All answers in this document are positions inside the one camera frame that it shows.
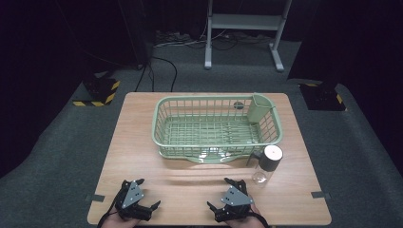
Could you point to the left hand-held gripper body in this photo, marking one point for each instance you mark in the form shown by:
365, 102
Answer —
131, 194

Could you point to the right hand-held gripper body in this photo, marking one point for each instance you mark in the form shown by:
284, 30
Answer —
236, 198

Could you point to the person's right hand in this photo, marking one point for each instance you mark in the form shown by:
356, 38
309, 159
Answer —
245, 220

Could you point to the person's left hand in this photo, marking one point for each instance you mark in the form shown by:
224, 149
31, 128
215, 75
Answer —
122, 222

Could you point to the grey tape strip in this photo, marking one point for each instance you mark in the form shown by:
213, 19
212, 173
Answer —
95, 198
320, 195

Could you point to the clear bottle with black cap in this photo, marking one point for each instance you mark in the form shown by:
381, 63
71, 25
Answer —
269, 161

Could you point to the dark round disc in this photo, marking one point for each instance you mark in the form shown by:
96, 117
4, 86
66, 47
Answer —
238, 105

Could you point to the green cutlery holder cup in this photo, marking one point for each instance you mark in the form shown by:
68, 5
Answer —
258, 109

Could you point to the green plastic dish rack basket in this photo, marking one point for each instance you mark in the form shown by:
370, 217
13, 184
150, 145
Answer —
190, 110

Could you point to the black and yellow striped block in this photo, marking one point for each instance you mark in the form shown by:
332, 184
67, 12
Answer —
323, 98
101, 91

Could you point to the grey metal stand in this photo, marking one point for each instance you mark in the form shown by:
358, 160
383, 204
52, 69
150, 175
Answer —
244, 22

